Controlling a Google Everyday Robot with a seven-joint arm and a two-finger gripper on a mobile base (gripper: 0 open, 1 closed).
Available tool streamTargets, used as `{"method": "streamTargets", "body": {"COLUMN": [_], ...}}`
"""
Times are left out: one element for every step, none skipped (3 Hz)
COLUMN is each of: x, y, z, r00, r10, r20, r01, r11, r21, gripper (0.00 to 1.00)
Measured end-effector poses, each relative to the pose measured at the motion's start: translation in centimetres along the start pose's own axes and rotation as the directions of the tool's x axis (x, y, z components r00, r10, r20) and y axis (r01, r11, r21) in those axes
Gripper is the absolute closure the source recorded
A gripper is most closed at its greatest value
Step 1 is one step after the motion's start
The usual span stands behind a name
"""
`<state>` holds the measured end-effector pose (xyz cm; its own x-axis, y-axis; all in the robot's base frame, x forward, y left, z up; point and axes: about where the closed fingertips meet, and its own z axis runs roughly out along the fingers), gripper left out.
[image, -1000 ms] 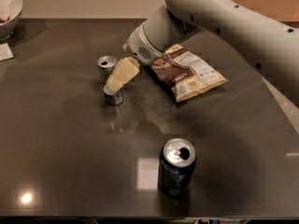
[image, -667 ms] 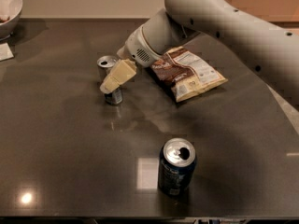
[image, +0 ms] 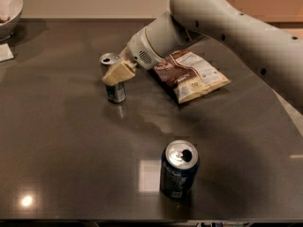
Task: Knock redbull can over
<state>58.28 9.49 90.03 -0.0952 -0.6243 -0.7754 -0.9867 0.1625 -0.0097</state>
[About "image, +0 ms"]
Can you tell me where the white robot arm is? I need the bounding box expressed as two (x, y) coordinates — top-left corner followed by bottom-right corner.
(103, 0), (303, 113)

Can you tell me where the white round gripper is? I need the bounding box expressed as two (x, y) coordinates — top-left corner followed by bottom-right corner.
(102, 28), (163, 86)

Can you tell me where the white bowl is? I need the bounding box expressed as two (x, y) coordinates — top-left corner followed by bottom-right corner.
(0, 0), (24, 41)

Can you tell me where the dark blue soda can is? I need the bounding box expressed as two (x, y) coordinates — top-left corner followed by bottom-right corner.
(160, 140), (200, 199)

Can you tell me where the slim silver redbull can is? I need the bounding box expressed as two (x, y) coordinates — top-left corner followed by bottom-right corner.
(99, 53), (126, 103)

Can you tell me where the brown white snack bag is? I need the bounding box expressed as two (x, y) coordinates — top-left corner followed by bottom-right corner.
(153, 50), (231, 104)

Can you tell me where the white paper sheet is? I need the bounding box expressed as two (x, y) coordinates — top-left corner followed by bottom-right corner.
(0, 44), (14, 61)

